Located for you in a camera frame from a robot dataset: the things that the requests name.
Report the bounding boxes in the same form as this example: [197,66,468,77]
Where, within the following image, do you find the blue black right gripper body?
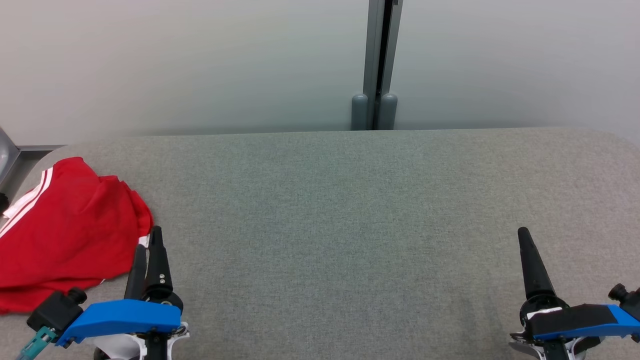
[509,295,640,360]

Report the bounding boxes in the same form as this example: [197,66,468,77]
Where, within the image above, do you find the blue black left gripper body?
[55,292,191,360]

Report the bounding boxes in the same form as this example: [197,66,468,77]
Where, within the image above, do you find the grey metal frame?
[0,127,66,198]

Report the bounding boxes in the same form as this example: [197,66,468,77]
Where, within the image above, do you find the grey cylinder post bumper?
[351,93,369,131]
[377,93,399,131]

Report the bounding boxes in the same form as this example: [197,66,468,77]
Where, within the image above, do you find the left cable with teal plug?
[19,326,58,360]

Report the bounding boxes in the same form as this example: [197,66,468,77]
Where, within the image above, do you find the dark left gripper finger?
[145,226,173,301]
[124,244,148,301]

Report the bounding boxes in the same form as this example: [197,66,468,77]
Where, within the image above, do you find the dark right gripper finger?
[517,227,556,301]

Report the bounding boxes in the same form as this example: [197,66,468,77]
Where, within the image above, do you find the red shorts with white trim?
[0,174,154,315]

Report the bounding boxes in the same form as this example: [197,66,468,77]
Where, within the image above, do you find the grey metal partition post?
[362,0,403,131]

